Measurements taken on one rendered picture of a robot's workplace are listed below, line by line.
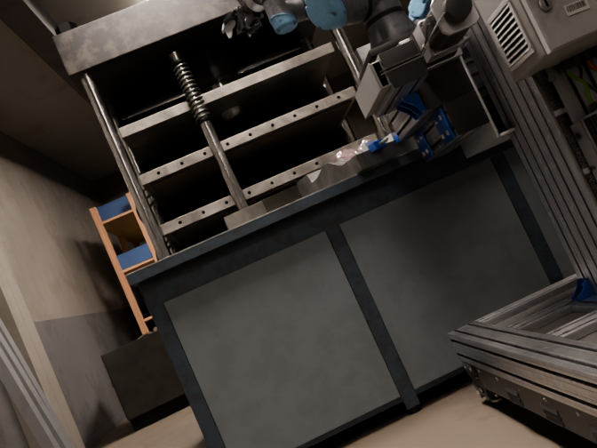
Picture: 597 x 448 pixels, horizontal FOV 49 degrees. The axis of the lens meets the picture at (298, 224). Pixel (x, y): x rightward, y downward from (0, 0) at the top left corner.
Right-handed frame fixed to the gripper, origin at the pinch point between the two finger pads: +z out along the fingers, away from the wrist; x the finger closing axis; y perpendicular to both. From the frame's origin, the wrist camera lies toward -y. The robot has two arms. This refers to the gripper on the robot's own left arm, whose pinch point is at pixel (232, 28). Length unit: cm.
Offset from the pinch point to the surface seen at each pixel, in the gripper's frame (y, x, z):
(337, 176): 60, 21, -2
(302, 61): -14, 64, 61
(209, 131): 9, 13, 75
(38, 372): 85, -64, 280
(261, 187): 40, 30, 75
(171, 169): 20, -4, 88
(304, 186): 55, 23, 25
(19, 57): -165, -16, 328
